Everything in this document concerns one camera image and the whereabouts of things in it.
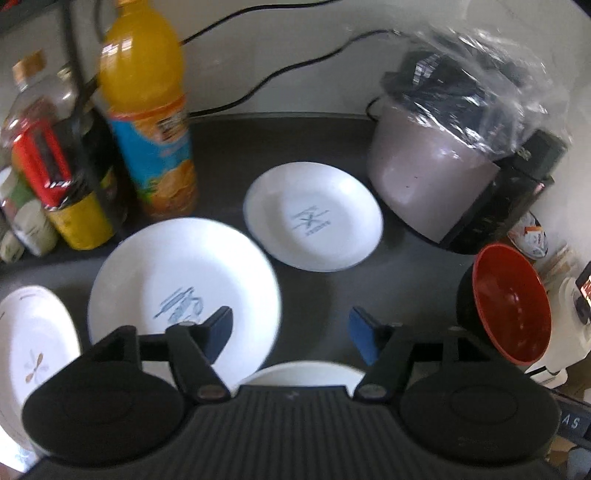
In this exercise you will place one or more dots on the labelled jar white cap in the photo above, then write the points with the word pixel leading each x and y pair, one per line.
pixel 34 226

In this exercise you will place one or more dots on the beige wooden sticks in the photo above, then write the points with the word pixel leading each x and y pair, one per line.
pixel 558 266

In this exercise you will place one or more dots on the red and black bowl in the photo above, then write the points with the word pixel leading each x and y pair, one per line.
pixel 512 304

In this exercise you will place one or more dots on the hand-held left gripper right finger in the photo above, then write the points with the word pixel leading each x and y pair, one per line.
pixel 364 332

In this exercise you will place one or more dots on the white and orange packet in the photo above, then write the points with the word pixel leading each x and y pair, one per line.
pixel 531 237

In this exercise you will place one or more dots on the large white plate blue print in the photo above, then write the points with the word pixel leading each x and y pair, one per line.
pixel 152 272

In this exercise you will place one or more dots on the clear plastic bag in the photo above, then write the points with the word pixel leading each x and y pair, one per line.
pixel 521 78

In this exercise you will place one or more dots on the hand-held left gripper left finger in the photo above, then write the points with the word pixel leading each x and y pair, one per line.
pixel 219 330

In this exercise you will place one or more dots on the orange juice bottle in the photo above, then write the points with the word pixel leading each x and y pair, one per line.
pixel 143 92

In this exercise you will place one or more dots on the white appliance with display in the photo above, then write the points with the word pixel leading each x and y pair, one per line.
pixel 570 300

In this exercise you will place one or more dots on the grey rice cooker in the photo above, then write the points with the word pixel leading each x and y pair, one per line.
pixel 415 166

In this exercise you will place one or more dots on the clear bottle gold cap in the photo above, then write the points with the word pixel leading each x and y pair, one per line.
pixel 34 97

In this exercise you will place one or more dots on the plain white bowl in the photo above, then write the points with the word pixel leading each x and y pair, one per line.
pixel 304 374

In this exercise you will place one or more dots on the white plate with flower print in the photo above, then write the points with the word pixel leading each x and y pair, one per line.
pixel 32 337

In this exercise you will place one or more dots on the small white plate blue print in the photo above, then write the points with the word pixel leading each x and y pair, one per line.
pixel 295 203

